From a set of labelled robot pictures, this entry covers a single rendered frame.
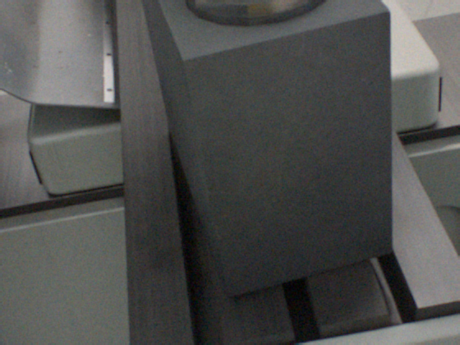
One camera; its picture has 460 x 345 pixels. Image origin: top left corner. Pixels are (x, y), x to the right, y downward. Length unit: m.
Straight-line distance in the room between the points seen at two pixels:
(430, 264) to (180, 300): 0.17
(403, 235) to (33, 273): 0.60
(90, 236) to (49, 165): 0.11
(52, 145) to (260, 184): 0.50
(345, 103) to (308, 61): 0.04
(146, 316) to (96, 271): 0.52
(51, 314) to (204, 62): 0.73
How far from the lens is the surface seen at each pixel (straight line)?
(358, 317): 0.53
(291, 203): 0.51
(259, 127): 0.47
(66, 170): 0.98
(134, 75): 0.81
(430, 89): 0.99
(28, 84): 0.93
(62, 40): 1.03
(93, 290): 1.09
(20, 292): 1.10
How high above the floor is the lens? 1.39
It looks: 38 degrees down
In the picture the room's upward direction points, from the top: 9 degrees counter-clockwise
